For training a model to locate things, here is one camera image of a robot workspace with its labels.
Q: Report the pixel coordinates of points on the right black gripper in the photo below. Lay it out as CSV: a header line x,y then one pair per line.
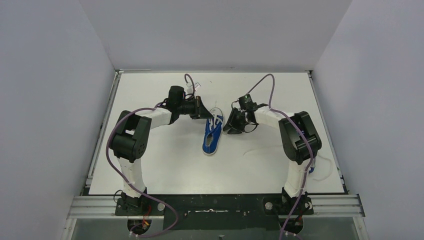
x,y
232,124

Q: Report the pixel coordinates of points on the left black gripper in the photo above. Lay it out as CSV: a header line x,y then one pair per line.
x,y
199,107

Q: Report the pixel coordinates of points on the blue sneaker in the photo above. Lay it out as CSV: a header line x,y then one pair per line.
x,y
211,140
312,166

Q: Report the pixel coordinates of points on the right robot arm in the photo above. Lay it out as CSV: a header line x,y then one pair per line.
x,y
300,143

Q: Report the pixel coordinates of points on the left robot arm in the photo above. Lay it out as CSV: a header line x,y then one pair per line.
x,y
129,140

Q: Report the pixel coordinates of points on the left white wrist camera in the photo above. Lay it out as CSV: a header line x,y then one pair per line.
x,y
192,87

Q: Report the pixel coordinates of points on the aluminium frame rail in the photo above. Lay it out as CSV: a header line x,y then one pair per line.
x,y
104,206

